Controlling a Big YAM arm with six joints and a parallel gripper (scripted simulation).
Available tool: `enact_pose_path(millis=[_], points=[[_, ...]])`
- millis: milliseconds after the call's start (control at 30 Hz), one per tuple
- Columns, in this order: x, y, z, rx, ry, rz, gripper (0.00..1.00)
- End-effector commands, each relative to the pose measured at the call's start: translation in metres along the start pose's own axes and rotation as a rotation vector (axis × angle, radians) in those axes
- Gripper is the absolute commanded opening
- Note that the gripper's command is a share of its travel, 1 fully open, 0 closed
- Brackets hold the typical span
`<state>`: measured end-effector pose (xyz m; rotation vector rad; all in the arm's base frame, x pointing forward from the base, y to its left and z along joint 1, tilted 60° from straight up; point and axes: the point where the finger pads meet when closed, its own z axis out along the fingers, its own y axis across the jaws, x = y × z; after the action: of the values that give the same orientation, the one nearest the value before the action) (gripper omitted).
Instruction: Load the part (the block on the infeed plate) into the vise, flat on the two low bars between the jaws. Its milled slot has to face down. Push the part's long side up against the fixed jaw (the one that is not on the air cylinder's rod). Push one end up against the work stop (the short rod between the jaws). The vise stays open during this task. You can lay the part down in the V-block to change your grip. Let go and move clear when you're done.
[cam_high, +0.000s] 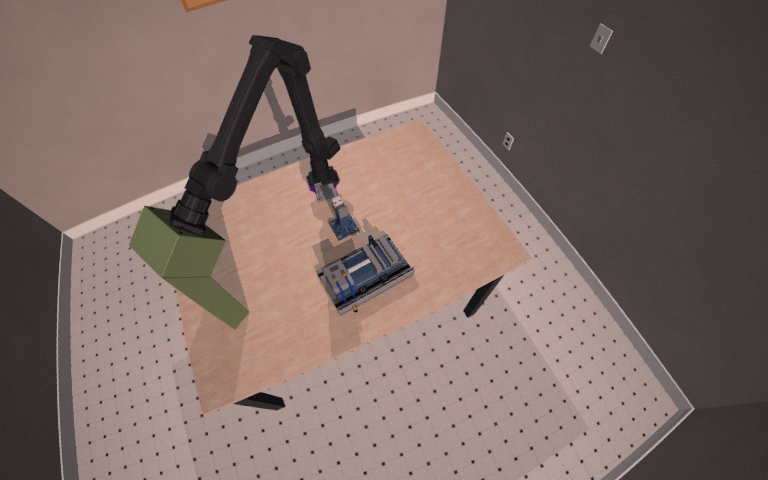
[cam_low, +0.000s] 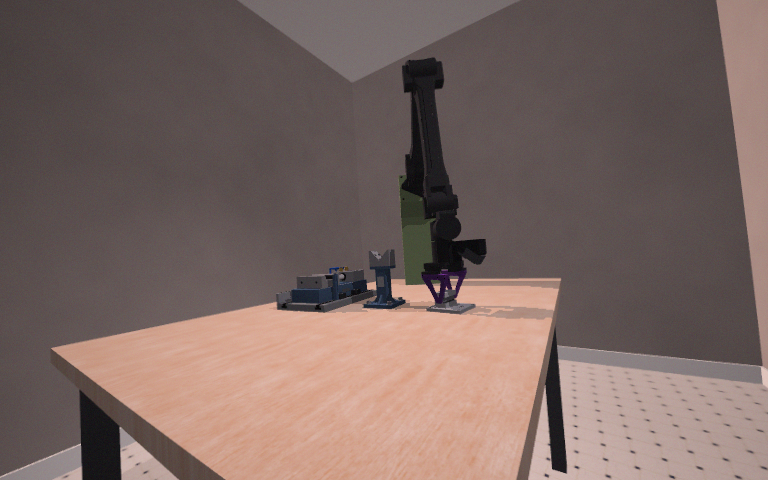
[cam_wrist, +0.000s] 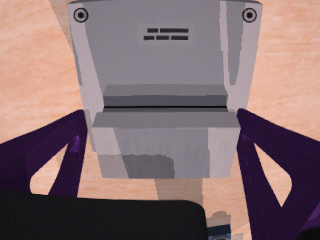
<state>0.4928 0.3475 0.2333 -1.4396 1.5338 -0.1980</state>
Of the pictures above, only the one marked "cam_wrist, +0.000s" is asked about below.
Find grey metal block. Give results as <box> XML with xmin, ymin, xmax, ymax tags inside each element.
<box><xmin>91</xmin><ymin>84</ymin><xmax>241</xmax><ymax>179</ymax></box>

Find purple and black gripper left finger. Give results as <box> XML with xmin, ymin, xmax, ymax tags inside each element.
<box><xmin>0</xmin><ymin>109</ymin><xmax>88</xmax><ymax>197</ymax></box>

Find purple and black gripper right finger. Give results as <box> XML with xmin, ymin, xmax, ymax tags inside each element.
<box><xmin>236</xmin><ymin>108</ymin><xmax>320</xmax><ymax>240</ymax></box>

